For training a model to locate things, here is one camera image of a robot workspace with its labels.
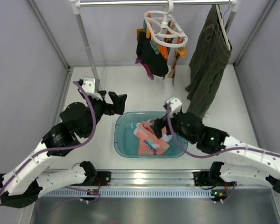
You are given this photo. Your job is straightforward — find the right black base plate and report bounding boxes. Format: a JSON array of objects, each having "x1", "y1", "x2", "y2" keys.
[{"x1": 193, "y1": 171, "x2": 217, "y2": 187}]

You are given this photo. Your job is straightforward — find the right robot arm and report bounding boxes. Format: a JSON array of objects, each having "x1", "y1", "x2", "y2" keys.
[{"x1": 151, "y1": 112, "x2": 280, "y2": 194}]

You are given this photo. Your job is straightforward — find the olive green shorts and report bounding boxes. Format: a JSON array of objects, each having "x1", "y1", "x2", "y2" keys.
[{"x1": 185, "y1": 5, "x2": 232, "y2": 118}]

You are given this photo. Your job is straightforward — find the purple orange argyle sock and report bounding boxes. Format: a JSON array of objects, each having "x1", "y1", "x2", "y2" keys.
[{"x1": 135, "y1": 28, "x2": 154, "y2": 80}]

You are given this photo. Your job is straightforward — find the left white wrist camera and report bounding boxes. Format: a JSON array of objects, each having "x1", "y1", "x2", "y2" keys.
[{"x1": 82, "y1": 77, "x2": 103, "y2": 101}]

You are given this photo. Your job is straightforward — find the orange clothes peg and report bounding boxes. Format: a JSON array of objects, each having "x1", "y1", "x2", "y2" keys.
[{"x1": 176, "y1": 46, "x2": 186, "y2": 58}]

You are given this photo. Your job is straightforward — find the aluminium mounting rail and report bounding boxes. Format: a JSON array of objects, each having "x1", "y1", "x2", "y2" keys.
[{"x1": 28, "y1": 169, "x2": 280, "y2": 199}]

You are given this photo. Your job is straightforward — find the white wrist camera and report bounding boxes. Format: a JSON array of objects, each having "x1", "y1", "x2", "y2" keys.
[
  {"x1": 82, "y1": 77, "x2": 103, "y2": 101},
  {"x1": 164, "y1": 96, "x2": 182, "y2": 117}
]

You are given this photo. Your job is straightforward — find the white clothes hanger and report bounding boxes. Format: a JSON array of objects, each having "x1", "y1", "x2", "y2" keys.
[{"x1": 215, "y1": 5, "x2": 231, "y2": 51}]

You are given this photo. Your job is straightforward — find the teal plastic basin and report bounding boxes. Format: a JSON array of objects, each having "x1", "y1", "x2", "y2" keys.
[{"x1": 114, "y1": 112, "x2": 184, "y2": 158}]

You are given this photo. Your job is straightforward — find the white round clip hanger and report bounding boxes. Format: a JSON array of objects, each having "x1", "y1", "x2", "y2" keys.
[{"x1": 144, "y1": 0, "x2": 188, "y2": 49}]

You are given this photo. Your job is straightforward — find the pink patterned sock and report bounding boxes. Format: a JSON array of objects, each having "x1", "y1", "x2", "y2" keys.
[
  {"x1": 133, "y1": 120, "x2": 158, "y2": 141},
  {"x1": 138, "y1": 139, "x2": 170, "y2": 156}
]

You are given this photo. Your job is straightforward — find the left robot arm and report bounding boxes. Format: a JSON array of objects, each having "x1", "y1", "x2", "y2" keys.
[{"x1": 0, "y1": 91, "x2": 127, "y2": 208}]

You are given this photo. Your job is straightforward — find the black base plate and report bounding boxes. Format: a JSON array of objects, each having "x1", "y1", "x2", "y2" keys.
[
  {"x1": 92, "y1": 171, "x2": 112, "y2": 187},
  {"x1": 193, "y1": 171, "x2": 217, "y2": 187}
]

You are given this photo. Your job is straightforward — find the black sock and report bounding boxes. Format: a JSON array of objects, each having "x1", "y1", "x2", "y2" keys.
[
  {"x1": 144, "y1": 46, "x2": 167, "y2": 77},
  {"x1": 136, "y1": 31, "x2": 160, "y2": 69}
]

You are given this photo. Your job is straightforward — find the white clothes rack frame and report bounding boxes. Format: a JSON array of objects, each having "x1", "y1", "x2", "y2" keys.
[{"x1": 69, "y1": 0, "x2": 238, "y2": 94}]

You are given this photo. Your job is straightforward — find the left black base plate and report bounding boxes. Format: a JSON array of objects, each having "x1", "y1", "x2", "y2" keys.
[{"x1": 92, "y1": 171, "x2": 112, "y2": 187}]

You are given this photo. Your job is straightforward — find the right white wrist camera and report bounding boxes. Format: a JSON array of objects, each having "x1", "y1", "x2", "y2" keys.
[{"x1": 164, "y1": 96, "x2": 182, "y2": 117}]

